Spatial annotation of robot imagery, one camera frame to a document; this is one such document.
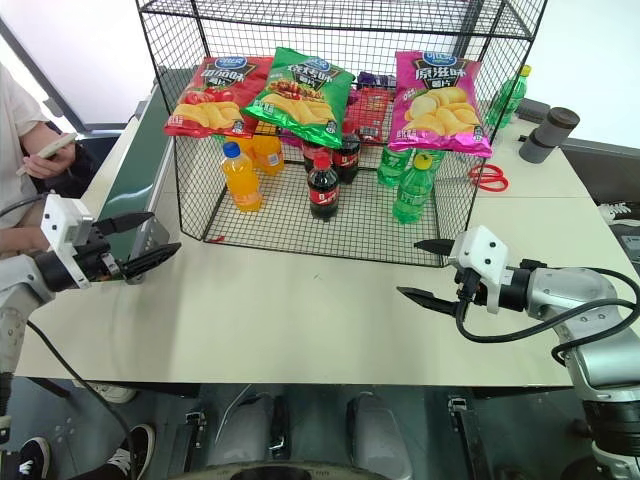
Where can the white smartphone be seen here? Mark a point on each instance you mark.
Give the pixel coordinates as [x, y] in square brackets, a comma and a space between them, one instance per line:
[50, 148]

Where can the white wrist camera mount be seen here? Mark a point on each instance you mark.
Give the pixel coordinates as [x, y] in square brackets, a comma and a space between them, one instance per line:
[480, 255]
[62, 225]

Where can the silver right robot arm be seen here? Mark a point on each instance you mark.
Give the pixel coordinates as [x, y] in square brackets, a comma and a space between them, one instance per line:
[580, 310]

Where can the small red snack pack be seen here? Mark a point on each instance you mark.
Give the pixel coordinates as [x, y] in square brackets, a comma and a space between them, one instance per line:
[369, 112]

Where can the red tomato chips bag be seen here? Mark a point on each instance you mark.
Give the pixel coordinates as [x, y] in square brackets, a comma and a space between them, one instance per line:
[220, 90]

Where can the person in white shirt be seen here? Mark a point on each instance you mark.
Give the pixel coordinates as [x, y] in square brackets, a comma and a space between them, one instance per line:
[15, 130]

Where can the pink original chips bag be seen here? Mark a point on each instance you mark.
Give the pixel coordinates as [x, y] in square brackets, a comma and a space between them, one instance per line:
[440, 107]

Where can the grey cylindrical roll stack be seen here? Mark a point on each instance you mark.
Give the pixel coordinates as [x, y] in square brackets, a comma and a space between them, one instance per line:
[545, 135]

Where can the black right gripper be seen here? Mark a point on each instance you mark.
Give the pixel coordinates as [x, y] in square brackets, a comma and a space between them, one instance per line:
[472, 287]

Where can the silver rounded robot leg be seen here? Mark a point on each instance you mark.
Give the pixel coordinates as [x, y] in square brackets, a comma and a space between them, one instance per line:
[377, 430]

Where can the black and white sneaker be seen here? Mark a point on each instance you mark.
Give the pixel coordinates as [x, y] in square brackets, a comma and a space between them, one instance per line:
[135, 445]
[35, 457]

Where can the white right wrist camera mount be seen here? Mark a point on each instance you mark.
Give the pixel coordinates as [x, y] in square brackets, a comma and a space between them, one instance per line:
[480, 255]

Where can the green barbecue chips bag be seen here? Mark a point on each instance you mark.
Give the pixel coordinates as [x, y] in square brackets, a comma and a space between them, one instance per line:
[295, 95]

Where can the green conveyor belt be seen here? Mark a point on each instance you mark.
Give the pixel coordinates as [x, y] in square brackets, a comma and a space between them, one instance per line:
[132, 165]

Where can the orange soda bottle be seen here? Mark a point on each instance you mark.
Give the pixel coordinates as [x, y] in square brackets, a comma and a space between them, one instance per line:
[270, 155]
[241, 182]

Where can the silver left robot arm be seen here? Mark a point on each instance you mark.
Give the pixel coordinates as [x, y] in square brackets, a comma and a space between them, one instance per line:
[20, 300]

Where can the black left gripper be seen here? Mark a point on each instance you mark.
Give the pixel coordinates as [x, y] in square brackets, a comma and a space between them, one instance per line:
[97, 255]

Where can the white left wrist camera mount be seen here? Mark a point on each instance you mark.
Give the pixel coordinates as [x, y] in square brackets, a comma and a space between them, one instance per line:
[62, 225]

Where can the small purple snack pack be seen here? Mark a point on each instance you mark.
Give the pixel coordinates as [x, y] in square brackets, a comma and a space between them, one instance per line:
[374, 79]

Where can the person's bare hand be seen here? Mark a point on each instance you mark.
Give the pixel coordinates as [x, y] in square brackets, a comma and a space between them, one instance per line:
[47, 164]

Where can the cola bottle red label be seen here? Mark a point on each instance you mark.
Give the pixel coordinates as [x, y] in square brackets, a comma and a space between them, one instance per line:
[323, 192]
[311, 154]
[346, 160]

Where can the black table leg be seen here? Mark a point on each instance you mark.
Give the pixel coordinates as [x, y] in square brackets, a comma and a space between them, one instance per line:
[196, 430]
[465, 435]

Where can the green soda bottle yellow cap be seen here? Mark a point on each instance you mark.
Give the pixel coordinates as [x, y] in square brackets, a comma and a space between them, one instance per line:
[507, 97]
[392, 167]
[412, 192]

